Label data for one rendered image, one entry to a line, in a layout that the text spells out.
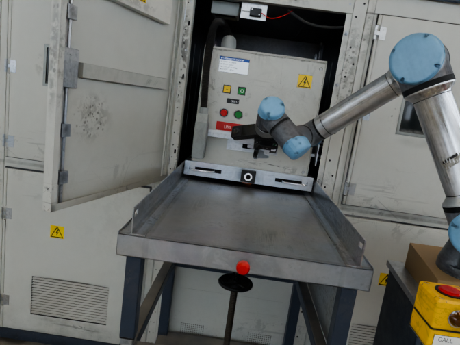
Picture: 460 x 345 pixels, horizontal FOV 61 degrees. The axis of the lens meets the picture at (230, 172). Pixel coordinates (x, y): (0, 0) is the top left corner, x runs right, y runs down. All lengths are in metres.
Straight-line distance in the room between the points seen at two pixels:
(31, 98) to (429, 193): 1.63
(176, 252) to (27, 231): 1.03
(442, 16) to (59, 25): 1.32
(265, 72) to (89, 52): 0.71
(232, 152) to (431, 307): 1.03
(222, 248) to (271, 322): 0.92
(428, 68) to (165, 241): 0.72
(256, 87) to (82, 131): 0.73
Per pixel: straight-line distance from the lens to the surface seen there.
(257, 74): 1.61
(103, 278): 1.83
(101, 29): 1.25
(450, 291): 0.85
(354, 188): 1.63
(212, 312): 1.81
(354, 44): 1.63
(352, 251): 1.06
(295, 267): 0.97
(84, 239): 1.79
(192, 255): 0.96
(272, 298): 1.77
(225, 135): 1.57
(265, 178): 1.63
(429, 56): 1.00
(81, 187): 1.25
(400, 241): 1.75
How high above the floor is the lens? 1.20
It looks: 11 degrees down
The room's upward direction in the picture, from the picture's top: 8 degrees clockwise
